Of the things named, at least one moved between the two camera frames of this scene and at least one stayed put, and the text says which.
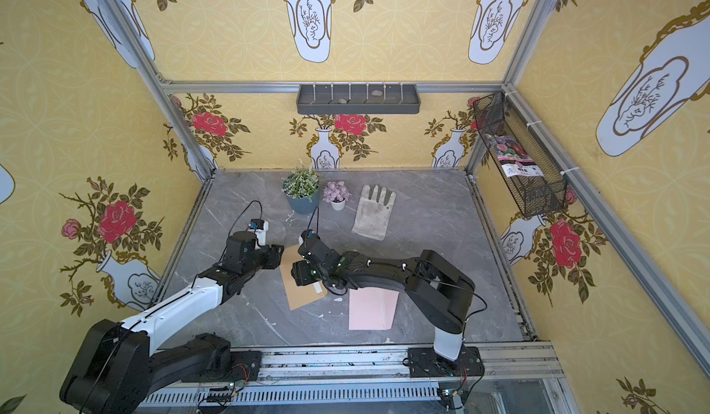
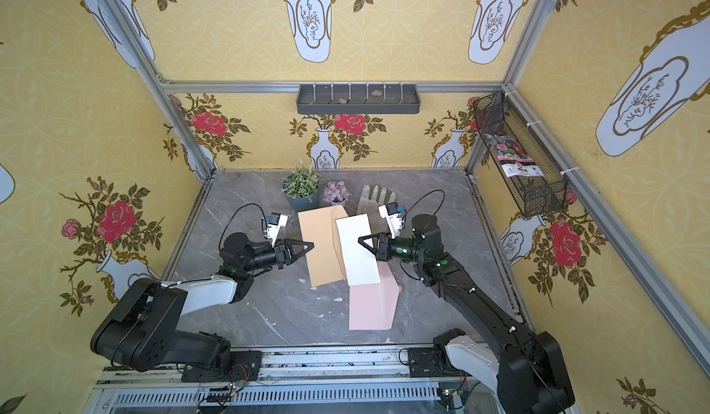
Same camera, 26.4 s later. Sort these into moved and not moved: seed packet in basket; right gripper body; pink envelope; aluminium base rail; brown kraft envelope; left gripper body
Moved: right gripper body; brown kraft envelope
Not moved: aluminium base rail; seed packet in basket; pink envelope; left gripper body
